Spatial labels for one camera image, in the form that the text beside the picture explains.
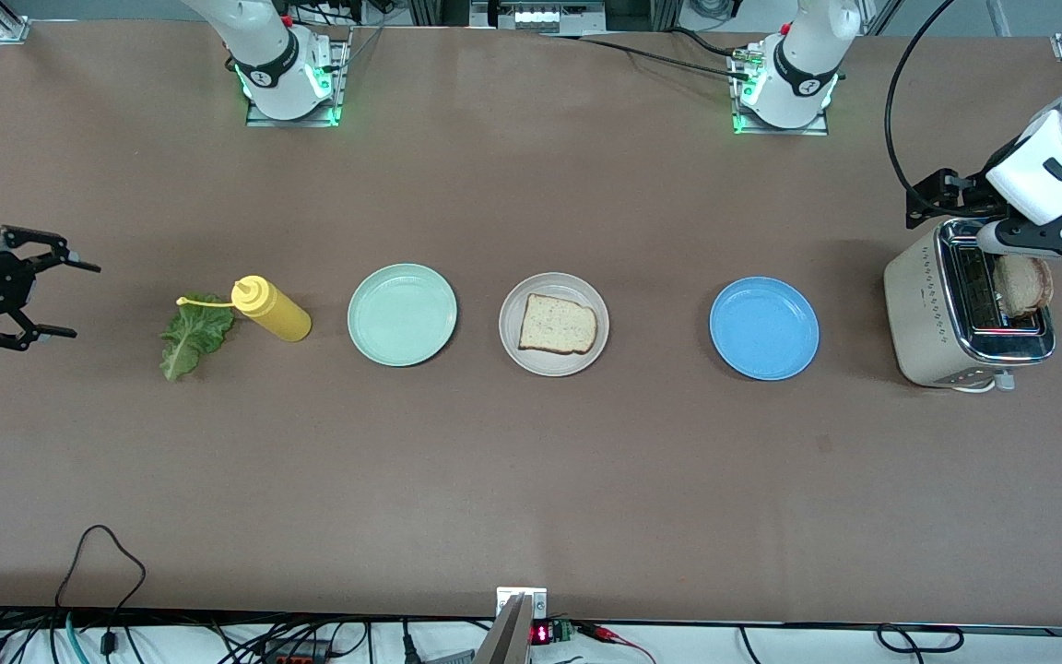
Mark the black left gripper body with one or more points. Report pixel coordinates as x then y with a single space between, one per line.
966 195

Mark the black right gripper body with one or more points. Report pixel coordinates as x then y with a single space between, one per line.
4 287

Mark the brown bread slice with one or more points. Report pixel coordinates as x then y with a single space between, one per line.
1024 290
559 325

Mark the green lettuce leaf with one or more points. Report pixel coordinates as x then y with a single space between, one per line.
190 341

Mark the yellow squeeze bottle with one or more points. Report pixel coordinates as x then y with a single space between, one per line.
277 315

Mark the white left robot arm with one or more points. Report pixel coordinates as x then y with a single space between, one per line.
1056 157

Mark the blue plate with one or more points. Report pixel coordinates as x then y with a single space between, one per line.
764 329

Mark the mint green plate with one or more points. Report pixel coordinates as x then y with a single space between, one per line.
402 315

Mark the beige plate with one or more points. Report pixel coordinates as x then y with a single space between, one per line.
554 367

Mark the beige chrome toaster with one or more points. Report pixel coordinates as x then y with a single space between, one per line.
923 314

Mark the grey lit electronics box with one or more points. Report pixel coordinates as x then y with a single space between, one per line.
540 17

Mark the red clip lead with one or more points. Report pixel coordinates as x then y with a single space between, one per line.
609 636

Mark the grey metal bar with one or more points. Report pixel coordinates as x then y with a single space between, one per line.
508 641

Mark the red display circuit board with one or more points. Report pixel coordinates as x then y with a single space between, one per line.
542 634

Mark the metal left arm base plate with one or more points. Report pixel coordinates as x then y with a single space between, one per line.
780 131

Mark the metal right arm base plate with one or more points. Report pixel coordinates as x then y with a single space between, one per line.
291 121

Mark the white metal bracket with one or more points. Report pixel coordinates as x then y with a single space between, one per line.
536 604

